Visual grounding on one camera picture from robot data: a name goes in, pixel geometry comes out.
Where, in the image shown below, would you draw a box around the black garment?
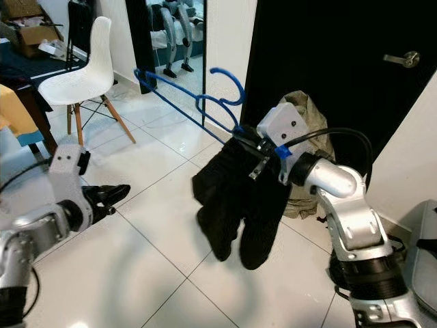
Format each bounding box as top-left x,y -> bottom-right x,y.
191,133 -> 294,271

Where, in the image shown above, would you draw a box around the blue hanger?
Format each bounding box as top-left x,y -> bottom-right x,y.
134,66 -> 246,148

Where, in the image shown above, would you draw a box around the olive green garment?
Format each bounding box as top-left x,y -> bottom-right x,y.
273,90 -> 334,221

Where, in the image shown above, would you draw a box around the dark wooden table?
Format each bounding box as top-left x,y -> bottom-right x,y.
0,72 -> 62,161

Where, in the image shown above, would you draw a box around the black door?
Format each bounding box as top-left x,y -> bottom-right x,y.
239,0 -> 437,180

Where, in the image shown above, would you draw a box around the white chair wooden legs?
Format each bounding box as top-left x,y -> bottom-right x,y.
38,16 -> 136,146

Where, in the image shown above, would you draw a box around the yellow cloth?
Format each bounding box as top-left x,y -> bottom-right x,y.
0,85 -> 36,137

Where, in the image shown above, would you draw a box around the black chair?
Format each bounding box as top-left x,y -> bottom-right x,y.
68,0 -> 98,59

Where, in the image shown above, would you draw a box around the cardboard box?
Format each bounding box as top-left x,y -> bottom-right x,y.
0,0 -> 68,59

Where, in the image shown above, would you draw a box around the grey hard case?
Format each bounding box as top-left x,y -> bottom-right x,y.
399,200 -> 437,328

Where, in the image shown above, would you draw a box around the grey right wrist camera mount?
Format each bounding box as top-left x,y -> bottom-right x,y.
256,101 -> 310,152

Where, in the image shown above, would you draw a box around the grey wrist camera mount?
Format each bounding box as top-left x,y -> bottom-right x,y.
256,101 -> 310,152
49,143 -> 91,226

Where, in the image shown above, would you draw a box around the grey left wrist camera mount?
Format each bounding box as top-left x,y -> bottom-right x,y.
49,143 -> 91,226

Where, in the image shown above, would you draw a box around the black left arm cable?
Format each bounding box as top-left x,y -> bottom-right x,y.
0,159 -> 54,192

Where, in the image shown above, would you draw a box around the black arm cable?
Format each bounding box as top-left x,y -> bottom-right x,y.
280,127 -> 374,185
0,159 -> 54,192

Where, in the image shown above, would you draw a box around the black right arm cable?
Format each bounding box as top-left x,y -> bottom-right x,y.
280,127 -> 374,185

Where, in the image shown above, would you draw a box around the tall wall mirror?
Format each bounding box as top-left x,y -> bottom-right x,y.
143,0 -> 209,103

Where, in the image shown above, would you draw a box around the silver door handle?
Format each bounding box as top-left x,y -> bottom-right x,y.
384,51 -> 421,68

